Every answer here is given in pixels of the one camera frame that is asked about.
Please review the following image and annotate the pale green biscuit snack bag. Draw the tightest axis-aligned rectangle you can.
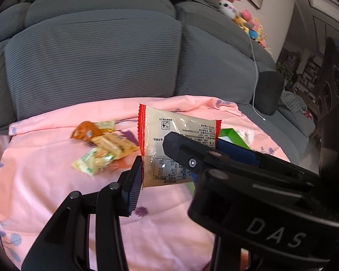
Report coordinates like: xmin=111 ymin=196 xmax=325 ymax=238
xmin=71 ymin=147 xmax=115 ymax=176

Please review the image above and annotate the crumpled white tissue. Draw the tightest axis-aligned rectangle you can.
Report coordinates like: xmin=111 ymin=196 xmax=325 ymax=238
xmin=236 ymin=129 xmax=255 ymax=147

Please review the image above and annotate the plush toys pile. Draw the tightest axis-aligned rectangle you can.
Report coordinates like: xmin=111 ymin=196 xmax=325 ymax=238
xmin=219 ymin=0 xmax=273 ymax=56

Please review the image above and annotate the tan golden snack packet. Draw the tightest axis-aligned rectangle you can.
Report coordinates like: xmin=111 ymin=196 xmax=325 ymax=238
xmin=91 ymin=133 xmax=139 ymax=160

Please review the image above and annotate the pink printed blanket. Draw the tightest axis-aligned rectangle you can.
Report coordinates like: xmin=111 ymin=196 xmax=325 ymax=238
xmin=0 ymin=96 xmax=287 ymax=270

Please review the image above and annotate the white red-edged snack packet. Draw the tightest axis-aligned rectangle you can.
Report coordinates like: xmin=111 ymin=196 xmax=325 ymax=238
xmin=138 ymin=104 xmax=221 ymax=188

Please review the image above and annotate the grey sofa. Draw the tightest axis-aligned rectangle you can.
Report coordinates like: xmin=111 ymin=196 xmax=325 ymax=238
xmin=0 ymin=0 xmax=315 ymax=163

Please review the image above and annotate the black round cushion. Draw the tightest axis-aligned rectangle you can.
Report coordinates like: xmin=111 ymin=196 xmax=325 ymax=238
xmin=253 ymin=71 xmax=285 ymax=116

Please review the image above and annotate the green holographic cardboard box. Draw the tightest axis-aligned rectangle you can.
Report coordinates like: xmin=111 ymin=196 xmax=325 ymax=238
xmin=187 ymin=128 xmax=250 ymax=195

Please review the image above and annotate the orange brown snack packet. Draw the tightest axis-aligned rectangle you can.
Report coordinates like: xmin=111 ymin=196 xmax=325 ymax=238
xmin=70 ymin=121 xmax=104 ymax=142

